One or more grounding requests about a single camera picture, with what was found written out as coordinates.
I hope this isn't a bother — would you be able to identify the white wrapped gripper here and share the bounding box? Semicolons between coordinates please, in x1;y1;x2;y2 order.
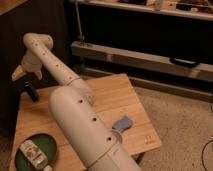
11;50;42;81

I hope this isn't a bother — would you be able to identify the black cable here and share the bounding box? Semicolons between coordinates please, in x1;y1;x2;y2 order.
201;139;213;171

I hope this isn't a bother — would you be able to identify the cluttered shelf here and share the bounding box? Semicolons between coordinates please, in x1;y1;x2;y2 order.
69;0;213;22

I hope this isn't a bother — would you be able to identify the grey metal beam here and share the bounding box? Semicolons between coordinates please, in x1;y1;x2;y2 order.
71;41;213;82

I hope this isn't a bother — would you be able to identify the white labelled bottle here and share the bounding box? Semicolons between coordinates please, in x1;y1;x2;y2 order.
20;140;48;170

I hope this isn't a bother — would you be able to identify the dark green plate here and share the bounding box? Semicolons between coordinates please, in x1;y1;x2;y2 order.
14;133;57;171

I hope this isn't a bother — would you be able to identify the black handle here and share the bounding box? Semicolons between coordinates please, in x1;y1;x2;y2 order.
169;58;200;68

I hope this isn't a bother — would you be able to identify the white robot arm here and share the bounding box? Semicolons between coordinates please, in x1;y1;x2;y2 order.
12;33;141;171

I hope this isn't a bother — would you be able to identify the metal pole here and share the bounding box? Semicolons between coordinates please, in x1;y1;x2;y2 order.
74;0;84;43

